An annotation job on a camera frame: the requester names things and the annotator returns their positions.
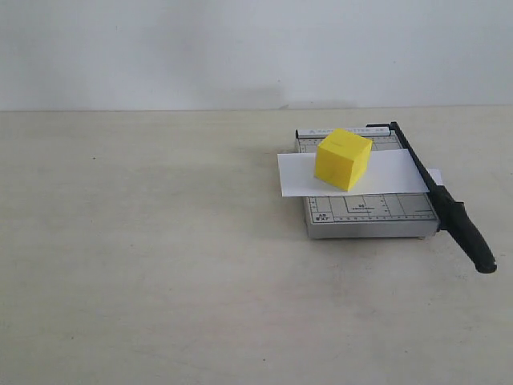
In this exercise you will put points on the yellow foam cube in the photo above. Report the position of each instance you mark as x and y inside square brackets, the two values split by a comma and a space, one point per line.
[342, 159]

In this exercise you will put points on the white paper sheet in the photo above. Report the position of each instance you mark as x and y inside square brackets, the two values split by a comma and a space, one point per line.
[388, 172]

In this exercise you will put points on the black cutter blade handle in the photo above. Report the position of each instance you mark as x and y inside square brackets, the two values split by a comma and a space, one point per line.
[452, 215]

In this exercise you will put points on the grey paper cutter base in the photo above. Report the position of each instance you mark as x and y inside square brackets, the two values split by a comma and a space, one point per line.
[370, 215]

